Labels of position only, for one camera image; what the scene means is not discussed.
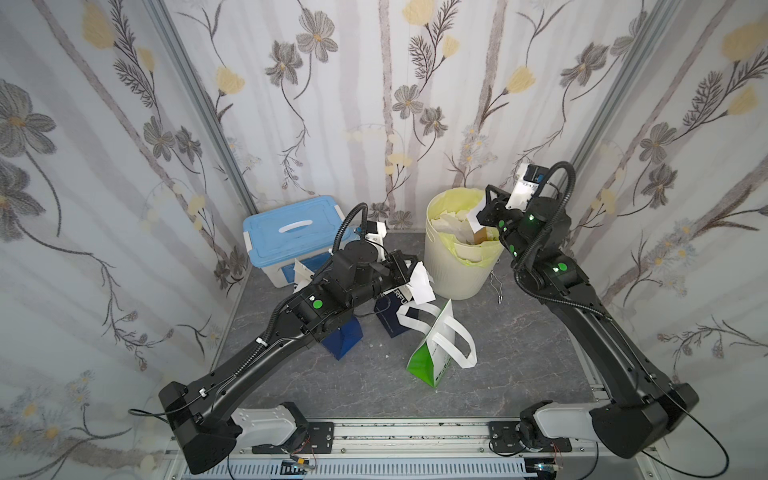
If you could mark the green white paper bag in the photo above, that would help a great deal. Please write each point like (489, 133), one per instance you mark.
(445, 341)

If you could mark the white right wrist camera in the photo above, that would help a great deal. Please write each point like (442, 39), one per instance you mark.
(526, 186)

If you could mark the white slotted cable duct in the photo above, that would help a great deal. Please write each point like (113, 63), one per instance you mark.
(373, 468)

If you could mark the left aluminium frame post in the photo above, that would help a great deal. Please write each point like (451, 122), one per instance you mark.
(204, 106)

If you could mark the blue lidded storage box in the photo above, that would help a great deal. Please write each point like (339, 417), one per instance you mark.
(301, 232)

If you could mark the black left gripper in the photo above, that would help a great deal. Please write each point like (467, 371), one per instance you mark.
(400, 271)

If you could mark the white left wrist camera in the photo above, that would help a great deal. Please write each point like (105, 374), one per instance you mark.
(376, 231)

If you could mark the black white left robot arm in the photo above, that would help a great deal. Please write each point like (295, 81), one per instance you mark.
(203, 415)

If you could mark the right aluminium frame post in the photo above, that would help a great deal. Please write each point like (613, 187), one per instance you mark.
(597, 59)

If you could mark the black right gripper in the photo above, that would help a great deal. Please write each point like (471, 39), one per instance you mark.
(491, 215)

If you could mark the aluminium frame post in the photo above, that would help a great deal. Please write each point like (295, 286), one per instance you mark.
(597, 59)
(204, 106)

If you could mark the cream round trash bin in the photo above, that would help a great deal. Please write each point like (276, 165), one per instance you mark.
(456, 258)

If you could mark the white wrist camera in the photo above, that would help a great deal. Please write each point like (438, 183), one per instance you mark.
(526, 186)
(376, 231)

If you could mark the navy paper bag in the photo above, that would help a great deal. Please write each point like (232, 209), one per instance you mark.
(386, 309)
(343, 339)

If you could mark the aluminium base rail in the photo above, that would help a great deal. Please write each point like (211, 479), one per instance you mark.
(459, 438)

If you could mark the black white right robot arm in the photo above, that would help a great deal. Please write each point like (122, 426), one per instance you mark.
(644, 404)

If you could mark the yellow-green bin liner bag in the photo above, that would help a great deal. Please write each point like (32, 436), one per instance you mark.
(462, 210)

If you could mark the torn paper pieces in bin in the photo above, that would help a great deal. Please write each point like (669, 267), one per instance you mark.
(472, 249)

